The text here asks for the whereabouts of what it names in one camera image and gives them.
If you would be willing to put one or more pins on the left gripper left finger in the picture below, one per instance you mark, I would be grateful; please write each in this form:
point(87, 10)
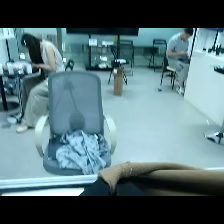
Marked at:
point(95, 190)

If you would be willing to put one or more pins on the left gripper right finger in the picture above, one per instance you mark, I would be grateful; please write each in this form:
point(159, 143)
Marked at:
point(128, 190)

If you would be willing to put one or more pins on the blue-grey garment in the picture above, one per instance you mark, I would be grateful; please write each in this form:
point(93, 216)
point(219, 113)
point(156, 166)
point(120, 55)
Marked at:
point(81, 151)

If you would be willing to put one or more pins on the grey mesh office chair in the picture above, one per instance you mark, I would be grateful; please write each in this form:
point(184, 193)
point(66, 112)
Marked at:
point(75, 96)

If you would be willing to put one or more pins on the brown cardboard box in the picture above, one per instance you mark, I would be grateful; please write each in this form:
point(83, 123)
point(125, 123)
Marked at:
point(118, 81)

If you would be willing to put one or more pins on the white counter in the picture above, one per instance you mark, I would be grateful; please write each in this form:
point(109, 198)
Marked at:
point(205, 83)

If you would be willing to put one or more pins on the person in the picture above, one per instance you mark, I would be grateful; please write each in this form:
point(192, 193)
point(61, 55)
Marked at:
point(176, 50)
point(45, 63)

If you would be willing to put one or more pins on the silver frame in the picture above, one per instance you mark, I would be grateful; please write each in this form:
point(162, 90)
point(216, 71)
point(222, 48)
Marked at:
point(40, 182)

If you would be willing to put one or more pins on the black wall screen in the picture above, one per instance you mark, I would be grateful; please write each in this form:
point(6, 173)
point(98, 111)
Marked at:
point(101, 31)

